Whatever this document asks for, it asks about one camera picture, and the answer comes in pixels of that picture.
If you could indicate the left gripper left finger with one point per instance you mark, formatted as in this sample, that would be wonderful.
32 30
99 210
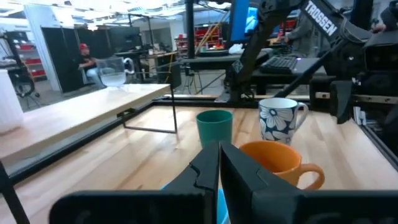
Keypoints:
202 174

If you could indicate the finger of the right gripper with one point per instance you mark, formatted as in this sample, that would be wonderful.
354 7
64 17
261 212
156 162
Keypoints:
341 99
392 127

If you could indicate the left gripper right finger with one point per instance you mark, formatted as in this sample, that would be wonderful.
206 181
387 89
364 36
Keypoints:
242 177

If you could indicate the orange ceramic mug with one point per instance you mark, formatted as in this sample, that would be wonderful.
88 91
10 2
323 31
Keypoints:
273 161

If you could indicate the navy white floral mug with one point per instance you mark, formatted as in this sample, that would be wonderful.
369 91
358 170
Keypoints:
276 124

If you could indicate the clear glass mug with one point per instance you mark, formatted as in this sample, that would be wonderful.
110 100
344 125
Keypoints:
112 74

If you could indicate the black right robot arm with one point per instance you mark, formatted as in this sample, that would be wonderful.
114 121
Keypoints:
320 21

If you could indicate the shelf with red bins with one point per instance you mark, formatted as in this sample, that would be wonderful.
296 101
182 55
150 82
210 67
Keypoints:
31 60

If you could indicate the person's hand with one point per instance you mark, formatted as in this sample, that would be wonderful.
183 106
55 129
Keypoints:
378 28

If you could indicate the black computer keyboard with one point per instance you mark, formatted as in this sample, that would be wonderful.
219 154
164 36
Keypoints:
278 64

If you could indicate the black desk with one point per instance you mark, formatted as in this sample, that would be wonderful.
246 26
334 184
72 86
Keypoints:
214 60

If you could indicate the white crumpled bag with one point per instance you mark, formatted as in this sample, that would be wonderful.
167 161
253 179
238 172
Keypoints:
236 48

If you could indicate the blue lit monitor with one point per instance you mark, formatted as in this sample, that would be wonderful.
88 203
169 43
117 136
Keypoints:
239 21

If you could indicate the person with red cap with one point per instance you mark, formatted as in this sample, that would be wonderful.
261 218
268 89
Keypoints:
87 67

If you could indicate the black room divider panel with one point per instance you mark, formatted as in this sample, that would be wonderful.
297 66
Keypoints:
65 56

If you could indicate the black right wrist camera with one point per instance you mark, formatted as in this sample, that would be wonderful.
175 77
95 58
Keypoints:
382 51

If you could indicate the wooden shelf black metal frame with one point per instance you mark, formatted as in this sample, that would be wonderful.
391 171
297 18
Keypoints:
77 115

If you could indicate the black vertical post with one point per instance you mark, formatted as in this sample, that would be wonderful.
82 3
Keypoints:
190 28

